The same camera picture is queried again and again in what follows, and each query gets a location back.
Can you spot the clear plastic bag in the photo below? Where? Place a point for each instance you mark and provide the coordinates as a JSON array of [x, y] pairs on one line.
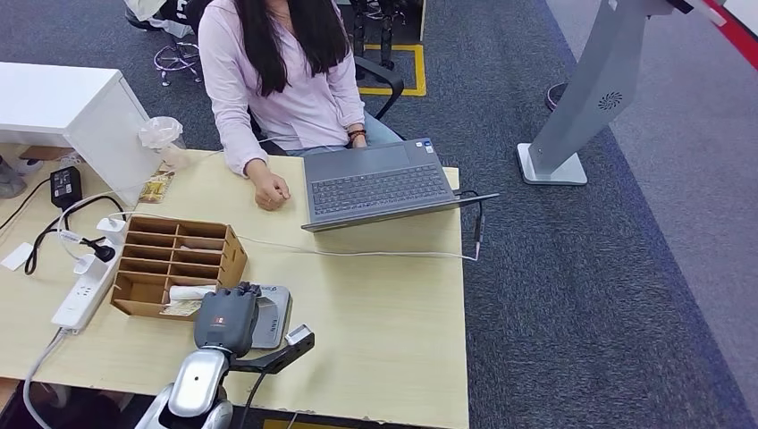
[[160, 133]]

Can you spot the black power adapter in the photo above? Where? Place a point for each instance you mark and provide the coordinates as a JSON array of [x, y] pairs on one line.
[[66, 186]]

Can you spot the printed room key card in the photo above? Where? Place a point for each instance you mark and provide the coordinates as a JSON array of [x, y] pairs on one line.
[[180, 308]]

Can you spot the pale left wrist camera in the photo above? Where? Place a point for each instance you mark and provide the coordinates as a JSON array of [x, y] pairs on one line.
[[298, 334]]

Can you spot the white power strip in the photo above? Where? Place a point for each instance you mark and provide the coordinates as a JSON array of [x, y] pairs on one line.
[[83, 293]]

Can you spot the person's right forearm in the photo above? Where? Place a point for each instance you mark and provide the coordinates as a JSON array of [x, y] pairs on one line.
[[240, 142]]

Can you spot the grey kiosk stand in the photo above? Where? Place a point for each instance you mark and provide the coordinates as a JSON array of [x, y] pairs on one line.
[[592, 89]]

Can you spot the person's right hand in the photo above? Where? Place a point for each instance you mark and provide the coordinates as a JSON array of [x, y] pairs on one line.
[[269, 189]]

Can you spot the black stand legs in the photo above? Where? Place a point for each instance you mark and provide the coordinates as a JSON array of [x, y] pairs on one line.
[[385, 29]]

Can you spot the black office chair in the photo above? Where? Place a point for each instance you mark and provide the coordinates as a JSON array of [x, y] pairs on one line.
[[382, 74]]

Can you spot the grey laptop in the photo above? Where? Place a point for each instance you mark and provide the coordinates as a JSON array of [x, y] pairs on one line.
[[373, 189]]

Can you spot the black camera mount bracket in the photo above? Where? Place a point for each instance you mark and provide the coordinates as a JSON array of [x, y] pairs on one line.
[[272, 360]]

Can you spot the white cabinet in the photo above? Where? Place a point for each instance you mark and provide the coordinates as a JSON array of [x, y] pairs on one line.
[[53, 97]]

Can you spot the red barrier strip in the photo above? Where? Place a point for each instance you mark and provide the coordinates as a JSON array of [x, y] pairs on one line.
[[737, 32]]

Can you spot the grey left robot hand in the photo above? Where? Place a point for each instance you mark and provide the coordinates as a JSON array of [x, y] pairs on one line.
[[228, 320]]

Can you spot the small white label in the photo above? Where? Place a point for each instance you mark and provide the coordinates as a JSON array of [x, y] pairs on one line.
[[16, 256]]

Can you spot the grey rounded object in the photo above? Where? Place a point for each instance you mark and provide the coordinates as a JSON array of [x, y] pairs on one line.
[[10, 180]]

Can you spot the yellow snack packet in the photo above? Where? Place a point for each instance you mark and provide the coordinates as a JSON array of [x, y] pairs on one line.
[[155, 189]]

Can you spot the yellow floor tape frame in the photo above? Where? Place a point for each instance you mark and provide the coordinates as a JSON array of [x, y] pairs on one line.
[[419, 68]]

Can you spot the person's left hand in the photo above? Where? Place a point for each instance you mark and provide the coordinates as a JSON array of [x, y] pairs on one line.
[[358, 142]]

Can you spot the dark wristband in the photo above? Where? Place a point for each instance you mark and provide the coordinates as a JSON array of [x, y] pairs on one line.
[[356, 134]]

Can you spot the white charger plug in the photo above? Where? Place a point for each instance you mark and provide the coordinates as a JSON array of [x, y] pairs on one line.
[[111, 225]]

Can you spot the cardboard card organizer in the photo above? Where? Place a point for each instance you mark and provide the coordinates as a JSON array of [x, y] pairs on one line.
[[231, 260]]

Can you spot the seated person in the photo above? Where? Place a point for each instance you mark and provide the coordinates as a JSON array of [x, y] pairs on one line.
[[296, 100]]

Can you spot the black power plug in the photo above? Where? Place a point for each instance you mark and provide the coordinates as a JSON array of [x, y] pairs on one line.
[[102, 251]]

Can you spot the black round base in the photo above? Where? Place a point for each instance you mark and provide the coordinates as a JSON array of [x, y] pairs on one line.
[[554, 96]]

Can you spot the grey card reader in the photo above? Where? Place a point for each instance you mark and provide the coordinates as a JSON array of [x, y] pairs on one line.
[[275, 323]]

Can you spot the chrome stool base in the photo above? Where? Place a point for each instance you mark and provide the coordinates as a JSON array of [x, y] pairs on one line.
[[177, 59]]

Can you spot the white paper roll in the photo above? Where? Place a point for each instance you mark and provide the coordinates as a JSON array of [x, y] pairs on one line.
[[191, 293]]

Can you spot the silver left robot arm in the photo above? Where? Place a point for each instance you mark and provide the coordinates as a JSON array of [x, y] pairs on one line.
[[198, 382]]

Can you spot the crouching person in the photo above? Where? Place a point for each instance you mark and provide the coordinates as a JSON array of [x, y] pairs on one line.
[[160, 12]]

